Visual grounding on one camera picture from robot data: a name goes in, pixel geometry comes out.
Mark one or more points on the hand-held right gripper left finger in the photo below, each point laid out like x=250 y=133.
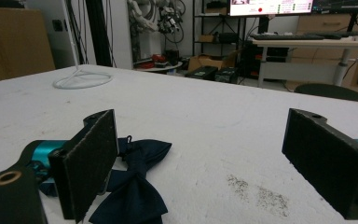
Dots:
x=85 y=168

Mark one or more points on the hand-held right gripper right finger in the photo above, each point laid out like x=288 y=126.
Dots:
x=329 y=161

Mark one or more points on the navy blue bow tie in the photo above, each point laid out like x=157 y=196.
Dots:
x=133 y=183

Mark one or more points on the dark round chair back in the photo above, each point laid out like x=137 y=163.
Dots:
x=331 y=92

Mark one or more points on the white height-adjustable desk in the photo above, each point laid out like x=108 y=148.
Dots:
x=310 y=56

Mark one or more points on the black keyboard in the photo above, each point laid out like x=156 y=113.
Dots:
x=287 y=36

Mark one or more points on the brown cardboard panel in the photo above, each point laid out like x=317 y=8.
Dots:
x=12 y=43

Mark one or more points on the black case with green label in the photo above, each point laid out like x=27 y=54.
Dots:
x=201 y=73

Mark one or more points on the open cardboard box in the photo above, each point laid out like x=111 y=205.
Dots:
x=209 y=61

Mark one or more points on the computer monitor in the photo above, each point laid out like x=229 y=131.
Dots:
x=270 y=6

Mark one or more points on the black metal shelf rack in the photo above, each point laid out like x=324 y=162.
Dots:
x=220 y=28

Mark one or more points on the black vertical post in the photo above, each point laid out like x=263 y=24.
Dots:
x=98 y=31

